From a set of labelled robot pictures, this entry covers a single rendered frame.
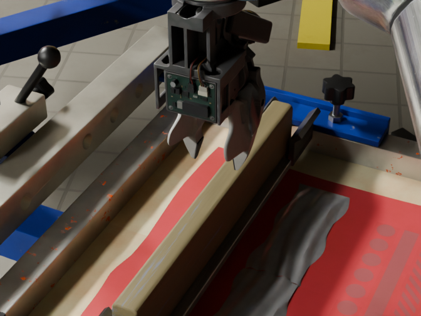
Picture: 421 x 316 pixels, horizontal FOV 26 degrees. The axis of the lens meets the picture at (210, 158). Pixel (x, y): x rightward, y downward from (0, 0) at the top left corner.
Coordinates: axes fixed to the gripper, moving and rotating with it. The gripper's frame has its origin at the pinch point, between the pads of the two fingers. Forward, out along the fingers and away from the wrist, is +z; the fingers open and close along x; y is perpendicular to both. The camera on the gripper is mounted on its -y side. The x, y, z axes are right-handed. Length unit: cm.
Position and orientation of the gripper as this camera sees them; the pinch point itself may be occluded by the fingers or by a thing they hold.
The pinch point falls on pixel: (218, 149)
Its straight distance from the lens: 99.4
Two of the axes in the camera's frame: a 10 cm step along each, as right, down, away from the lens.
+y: -4.3, 5.4, -7.2
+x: 9.0, 2.5, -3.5
